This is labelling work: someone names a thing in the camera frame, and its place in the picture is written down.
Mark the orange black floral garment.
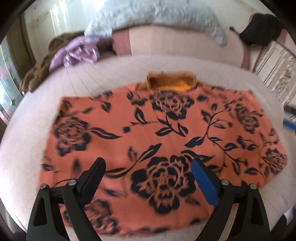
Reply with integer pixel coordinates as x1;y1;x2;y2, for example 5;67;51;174
39;83;287;236

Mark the striped floral pillow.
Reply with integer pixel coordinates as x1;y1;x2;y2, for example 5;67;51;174
253;41;295;106

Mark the pink quilted bed cover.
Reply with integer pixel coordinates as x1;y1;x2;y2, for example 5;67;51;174
1;55;295;240

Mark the pink bed headboard cushion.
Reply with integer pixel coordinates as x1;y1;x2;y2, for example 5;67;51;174
112;25;250;70

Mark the window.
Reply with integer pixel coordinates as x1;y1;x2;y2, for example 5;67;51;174
0;37;23;125

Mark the grey quilted blanket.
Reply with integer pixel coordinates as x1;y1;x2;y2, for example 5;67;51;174
84;1;227;46

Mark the brown crumpled cloth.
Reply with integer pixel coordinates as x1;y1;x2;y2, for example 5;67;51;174
20;31;84;93

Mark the purple crumpled cloth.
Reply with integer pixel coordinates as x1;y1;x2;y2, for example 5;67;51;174
49;35;111;73

